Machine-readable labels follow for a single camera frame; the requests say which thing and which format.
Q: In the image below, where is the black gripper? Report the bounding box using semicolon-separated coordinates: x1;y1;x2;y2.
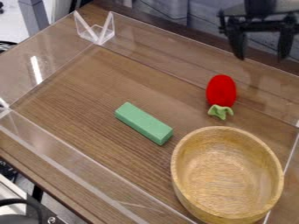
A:
218;10;299;60

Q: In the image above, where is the red plush strawberry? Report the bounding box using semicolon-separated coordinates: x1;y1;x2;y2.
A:
206;74;238;120

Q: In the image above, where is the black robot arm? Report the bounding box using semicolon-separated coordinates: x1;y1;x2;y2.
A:
218;0;299;60

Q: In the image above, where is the green rectangular block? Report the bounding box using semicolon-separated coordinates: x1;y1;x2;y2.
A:
115;102;173;145

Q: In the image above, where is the wooden bowl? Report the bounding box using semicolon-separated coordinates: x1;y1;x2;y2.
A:
171;126;284;224

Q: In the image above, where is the clear acrylic tray wall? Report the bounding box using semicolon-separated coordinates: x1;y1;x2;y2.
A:
0;9;299;224

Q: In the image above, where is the grey table leg post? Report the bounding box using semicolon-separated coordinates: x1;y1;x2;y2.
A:
17;0;49;36

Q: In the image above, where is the black equipment with cable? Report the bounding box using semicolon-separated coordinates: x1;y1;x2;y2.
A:
0;197;68;224

